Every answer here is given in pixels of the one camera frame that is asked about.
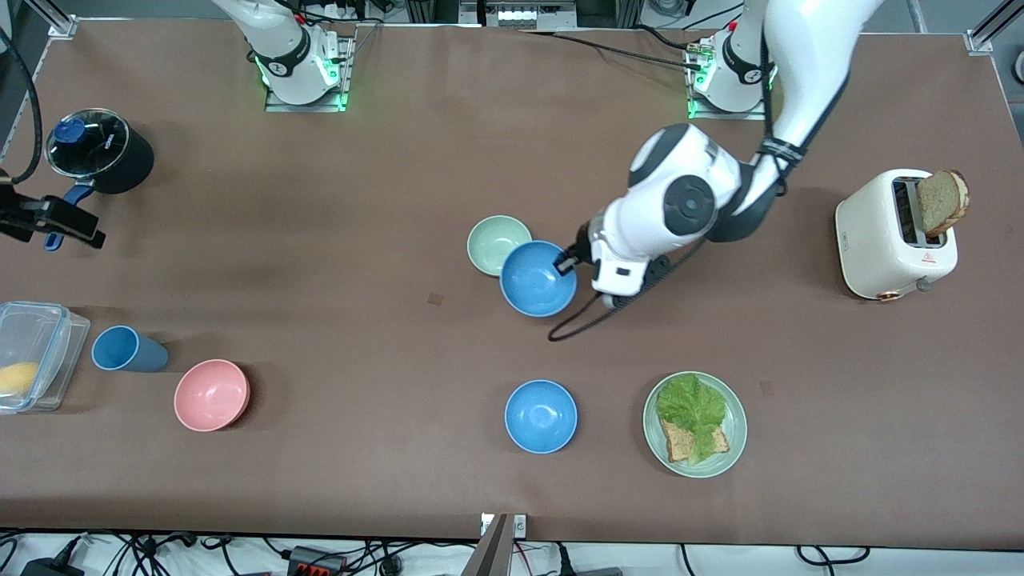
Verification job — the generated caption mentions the blue bowl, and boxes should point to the blue bowl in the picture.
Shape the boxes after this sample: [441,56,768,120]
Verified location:
[504,379,578,454]
[500,240,578,318]

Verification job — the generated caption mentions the pale green bowl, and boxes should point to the pale green bowl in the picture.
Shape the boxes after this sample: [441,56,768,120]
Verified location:
[467,215,533,278]

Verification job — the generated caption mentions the pink bowl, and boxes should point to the pink bowl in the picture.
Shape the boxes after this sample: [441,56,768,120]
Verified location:
[174,359,251,433]

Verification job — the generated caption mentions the clear plastic container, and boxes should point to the clear plastic container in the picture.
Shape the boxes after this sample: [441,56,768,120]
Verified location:
[0,301,91,414]

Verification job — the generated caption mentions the blue plastic cup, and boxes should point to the blue plastic cup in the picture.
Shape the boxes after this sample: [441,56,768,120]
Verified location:
[91,325,170,374]

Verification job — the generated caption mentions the yellow food piece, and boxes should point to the yellow food piece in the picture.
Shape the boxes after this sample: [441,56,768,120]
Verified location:
[0,362,41,397]

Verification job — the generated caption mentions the green lettuce leaf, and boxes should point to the green lettuce leaf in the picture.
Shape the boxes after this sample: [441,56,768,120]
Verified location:
[656,373,727,467]

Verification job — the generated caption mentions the brown bread slice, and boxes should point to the brown bread slice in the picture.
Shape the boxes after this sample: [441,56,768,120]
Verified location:
[916,170,970,237]
[659,416,730,463]

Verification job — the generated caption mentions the white power strip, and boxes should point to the white power strip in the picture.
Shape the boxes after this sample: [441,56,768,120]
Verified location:
[480,0,562,30]

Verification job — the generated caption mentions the pale green plate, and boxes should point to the pale green plate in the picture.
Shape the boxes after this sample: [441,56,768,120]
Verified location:
[643,371,748,479]

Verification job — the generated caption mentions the white toaster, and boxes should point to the white toaster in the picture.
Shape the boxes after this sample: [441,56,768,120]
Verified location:
[835,169,958,302]

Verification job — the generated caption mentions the black orange power adapter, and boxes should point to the black orange power adapter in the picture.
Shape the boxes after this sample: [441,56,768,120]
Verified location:
[286,546,346,576]

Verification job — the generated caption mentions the black pot blue handle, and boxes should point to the black pot blue handle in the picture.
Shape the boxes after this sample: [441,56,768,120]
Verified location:
[44,108,154,251]

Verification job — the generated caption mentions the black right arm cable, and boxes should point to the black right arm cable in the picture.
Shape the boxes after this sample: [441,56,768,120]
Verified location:
[0,28,42,183]

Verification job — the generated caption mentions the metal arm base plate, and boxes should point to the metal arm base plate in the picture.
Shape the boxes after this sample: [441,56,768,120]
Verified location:
[686,36,773,121]
[264,36,351,113]

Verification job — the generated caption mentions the black table cable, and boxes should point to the black table cable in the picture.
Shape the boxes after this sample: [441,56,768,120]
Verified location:
[520,28,705,69]

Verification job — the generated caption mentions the grey camera stand pole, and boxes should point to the grey camera stand pole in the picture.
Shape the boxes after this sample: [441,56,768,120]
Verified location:
[462,514,513,576]

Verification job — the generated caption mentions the black looped floor cable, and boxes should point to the black looped floor cable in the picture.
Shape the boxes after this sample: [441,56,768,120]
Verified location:
[796,546,871,566]

